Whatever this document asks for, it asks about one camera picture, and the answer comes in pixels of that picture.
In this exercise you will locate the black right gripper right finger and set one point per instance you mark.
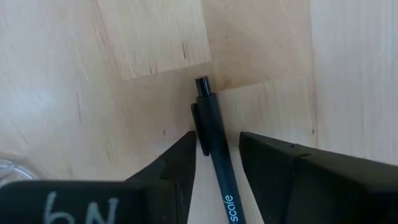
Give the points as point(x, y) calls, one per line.
point(311, 186)

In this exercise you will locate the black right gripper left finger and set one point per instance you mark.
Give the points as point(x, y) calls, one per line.
point(140, 199)

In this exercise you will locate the black pen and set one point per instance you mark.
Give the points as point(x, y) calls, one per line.
point(217, 140)

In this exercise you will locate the clear plastic bin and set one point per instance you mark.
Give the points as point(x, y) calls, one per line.
point(12, 169)

